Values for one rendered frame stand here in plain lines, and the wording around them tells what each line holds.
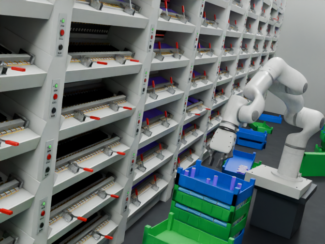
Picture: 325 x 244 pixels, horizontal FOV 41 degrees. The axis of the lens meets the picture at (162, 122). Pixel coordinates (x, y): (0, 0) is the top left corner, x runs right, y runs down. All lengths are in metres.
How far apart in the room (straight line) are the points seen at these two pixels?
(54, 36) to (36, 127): 0.28
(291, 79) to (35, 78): 1.36
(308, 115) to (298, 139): 0.15
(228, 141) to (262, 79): 0.35
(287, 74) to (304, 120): 0.46
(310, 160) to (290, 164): 1.31
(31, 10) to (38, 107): 0.29
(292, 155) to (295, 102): 0.36
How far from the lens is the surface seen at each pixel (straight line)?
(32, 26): 1.35
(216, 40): 3.28
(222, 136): 1.96
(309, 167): 4.00
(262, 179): 2.57
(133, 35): 1.96
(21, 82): 1.25
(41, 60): 1.33
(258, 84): 2.08
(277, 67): 2.18
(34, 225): 1.50
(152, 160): 2.47
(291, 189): 2.53
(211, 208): 1.95
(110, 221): 2.16
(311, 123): 2.61
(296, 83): 2.27
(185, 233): 1.91
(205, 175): 2.15
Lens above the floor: 1.11
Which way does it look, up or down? 13 degrees down
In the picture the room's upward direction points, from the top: 9 degrees clockwise
